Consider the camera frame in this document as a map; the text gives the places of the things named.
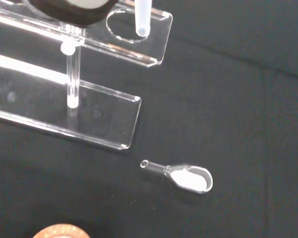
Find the black cloth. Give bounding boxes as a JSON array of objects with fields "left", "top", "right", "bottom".
[{"left": 0, "top": 0, "right": 298, "bottom": 238}]

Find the cork ring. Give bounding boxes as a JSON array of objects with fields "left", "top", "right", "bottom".
[{"left": 31, "top": 224, "right": 91, "bottom": 238}]

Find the glass weighing funnel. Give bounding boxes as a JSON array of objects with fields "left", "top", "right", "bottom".
[{"left": 140, "top": 159, "right": 214, "bottom": 193}]

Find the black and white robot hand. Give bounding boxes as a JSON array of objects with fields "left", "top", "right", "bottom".
[{"left": 27, "top": 0, "right": 118, "bottom": 27}]

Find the clear acrylic funnel stand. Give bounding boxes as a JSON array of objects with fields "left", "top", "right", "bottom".
[{"left": 0, "top": 0, "right": 174, "bottom": 151}]

